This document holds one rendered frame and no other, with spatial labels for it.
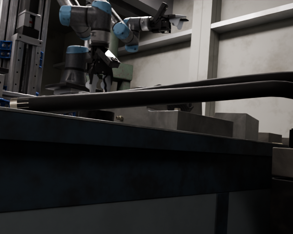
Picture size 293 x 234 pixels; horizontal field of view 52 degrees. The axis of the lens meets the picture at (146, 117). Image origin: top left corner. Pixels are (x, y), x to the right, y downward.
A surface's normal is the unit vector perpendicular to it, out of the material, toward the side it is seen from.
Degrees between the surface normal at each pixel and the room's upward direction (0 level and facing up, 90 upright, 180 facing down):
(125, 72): 90
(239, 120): 90
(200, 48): 90
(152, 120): 90
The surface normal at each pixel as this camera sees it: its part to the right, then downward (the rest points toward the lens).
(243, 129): -0.50, -0.11
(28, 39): 0.71, 0.00
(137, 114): -0.73, -0.12
